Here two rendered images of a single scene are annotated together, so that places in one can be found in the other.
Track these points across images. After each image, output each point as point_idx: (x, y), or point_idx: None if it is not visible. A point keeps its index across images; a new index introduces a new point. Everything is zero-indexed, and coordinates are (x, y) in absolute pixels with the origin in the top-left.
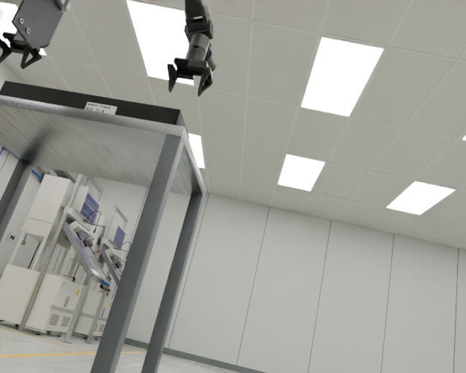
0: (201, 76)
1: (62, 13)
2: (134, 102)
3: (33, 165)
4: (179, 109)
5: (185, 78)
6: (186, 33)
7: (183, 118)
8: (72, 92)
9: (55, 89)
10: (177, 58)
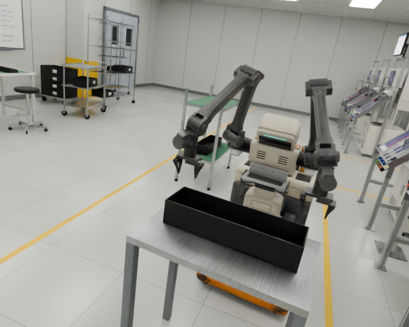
0: (182, 161)
1: (240, 180)
2: (211, 195)
3: (294, 313)
4: (184, 186)
5: (189, 164)
6: (203, 134)
7: (179, 189)
8: (254, 209)
9: (267, 213)
10: (200, 156)
